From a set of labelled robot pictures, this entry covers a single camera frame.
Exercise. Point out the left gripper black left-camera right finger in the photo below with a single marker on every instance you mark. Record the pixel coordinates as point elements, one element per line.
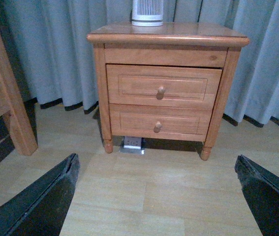
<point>260,188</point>

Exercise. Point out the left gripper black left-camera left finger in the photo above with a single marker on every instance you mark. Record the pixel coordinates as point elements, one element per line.
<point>41,208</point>

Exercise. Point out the wooden drawer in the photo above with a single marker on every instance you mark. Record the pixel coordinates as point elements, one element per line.
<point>159,120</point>
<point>177,87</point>

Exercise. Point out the white power strip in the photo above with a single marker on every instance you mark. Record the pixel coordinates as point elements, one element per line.
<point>133,145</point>

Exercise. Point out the grey curtain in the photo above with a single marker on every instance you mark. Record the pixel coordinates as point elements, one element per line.
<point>52,61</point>

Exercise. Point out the wooden nightstand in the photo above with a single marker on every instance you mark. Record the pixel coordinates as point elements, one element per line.
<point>174,44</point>

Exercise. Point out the white cylindrical air purifier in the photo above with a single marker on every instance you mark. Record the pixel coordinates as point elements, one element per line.
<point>147,13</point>

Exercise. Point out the wooden bed frame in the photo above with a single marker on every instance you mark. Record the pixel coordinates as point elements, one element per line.
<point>13,110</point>

